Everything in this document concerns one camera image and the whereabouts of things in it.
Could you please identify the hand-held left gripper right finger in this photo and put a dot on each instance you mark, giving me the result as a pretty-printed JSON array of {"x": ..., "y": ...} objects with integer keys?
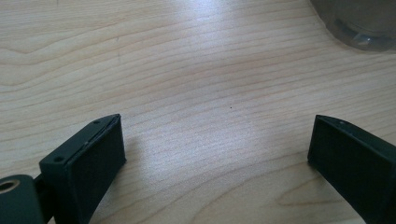
[{"x": 355, "y": 171}]

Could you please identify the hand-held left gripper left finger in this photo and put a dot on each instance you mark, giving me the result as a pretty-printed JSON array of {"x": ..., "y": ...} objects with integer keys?
[{"x": 84, "y": 168}]

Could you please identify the clear plastic storage box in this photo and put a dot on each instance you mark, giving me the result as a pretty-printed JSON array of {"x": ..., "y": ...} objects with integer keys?
[{"x": 361, "y": 25}]

